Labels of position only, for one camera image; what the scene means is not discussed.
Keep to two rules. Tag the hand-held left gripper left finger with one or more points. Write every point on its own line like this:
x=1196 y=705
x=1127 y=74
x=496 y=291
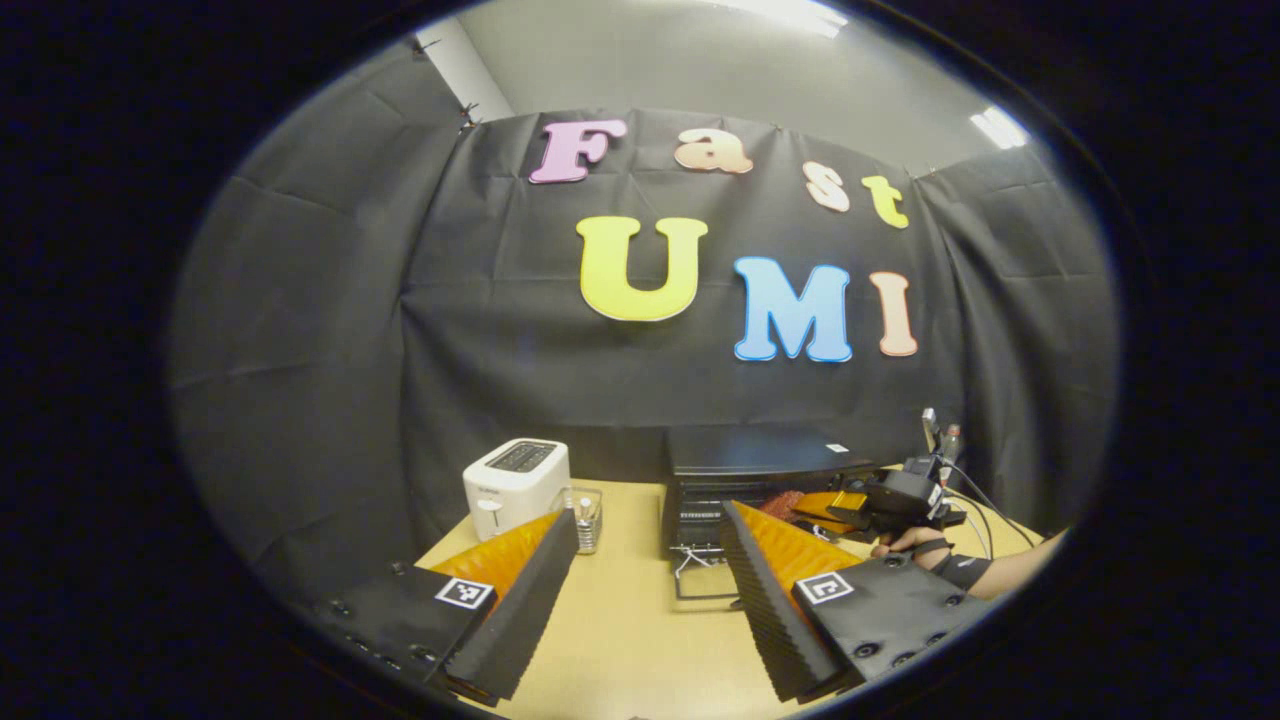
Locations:
x=522 y=620

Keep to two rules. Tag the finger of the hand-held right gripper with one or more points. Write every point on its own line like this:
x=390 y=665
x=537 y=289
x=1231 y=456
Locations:
x=830 y=508

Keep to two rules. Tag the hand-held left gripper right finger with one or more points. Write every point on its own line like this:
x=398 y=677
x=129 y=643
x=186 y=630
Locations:
x=775 y=610

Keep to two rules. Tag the reddish brown food piece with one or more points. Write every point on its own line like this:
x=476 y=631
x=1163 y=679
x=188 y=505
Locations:
x=785 y=503

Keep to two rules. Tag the black electric oven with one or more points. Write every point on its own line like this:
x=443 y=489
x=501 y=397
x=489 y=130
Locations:
x=760 y=450

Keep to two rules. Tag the clear plastic water bottle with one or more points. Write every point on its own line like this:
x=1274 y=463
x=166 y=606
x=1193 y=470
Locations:
x=951 y=445

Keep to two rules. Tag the clear ribbed glass cup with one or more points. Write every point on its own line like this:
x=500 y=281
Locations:
x=587 y=525

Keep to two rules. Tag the white toaster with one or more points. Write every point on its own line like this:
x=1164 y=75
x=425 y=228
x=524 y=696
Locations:
x=515 y=485

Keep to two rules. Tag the black backdrop cloth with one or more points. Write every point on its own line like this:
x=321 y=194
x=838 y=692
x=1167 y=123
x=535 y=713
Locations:
x=350 y=350

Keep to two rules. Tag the small ceiling light panel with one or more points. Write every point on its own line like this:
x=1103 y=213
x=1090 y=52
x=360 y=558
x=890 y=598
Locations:
x=998 y=128

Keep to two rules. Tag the large ceiling light panel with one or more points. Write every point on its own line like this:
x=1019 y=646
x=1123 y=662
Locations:
x=790 y=15

